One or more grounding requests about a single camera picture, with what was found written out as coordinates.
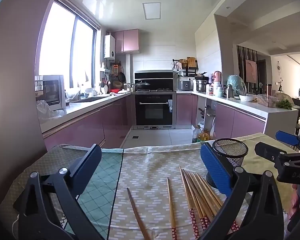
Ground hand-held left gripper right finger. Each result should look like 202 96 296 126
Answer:
195 143 285 240

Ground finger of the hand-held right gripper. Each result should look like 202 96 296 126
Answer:
254 142 300 171
275 130 300 153

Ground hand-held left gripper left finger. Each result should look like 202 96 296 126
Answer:
14 144 103 240

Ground black mesh utensil holder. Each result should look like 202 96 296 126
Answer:
205 138 248 189

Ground dark wooden chopstick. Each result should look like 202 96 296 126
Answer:
126 187 152 240

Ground person's right hand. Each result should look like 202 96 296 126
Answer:
290 184 300 220

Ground yellow cooking oil bottle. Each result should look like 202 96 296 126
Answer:
197 129 211 144

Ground green leafy herbs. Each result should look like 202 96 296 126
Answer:
276 99 293 110

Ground pink base cabinets with island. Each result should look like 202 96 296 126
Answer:
176 91 299 143

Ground pink base cabinets with window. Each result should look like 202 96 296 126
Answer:
41 92 135 153

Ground clear plastic container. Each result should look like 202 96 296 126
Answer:
257 94 278 107

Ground yellow-green diamond tablecloth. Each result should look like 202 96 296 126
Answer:
0 139 299 240

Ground beige and teal patterned tablecloth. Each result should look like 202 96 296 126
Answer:
57 141 290 240

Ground kitchen sink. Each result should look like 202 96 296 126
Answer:
75 94 109 103

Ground green plastic bag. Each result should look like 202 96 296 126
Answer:
227 75 247 98

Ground clear plastic bag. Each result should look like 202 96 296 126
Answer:
36 100 64 124

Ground built-in black oven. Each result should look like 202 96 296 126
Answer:
132 92 177 130

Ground steel stock pot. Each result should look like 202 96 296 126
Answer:
194 79 210 93

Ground silver countertop oven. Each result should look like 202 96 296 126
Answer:
35 75 66 111

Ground black wok with lid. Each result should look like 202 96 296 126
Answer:
135 80 151 91

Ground black range hood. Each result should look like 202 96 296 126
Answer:
134 70 175 92

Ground white water heater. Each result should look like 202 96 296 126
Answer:
104 34 116 61

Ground kitchen window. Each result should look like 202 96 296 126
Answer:
39 0 100 93

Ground ceiling light panel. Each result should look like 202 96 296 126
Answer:
142 2 162 20

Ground framed wall picture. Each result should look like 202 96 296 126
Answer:
244 59 258 84

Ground black wall storage rack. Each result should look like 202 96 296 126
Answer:
172 57 199 77

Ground pink wall cabinet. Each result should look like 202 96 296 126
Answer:
112 29 140 54

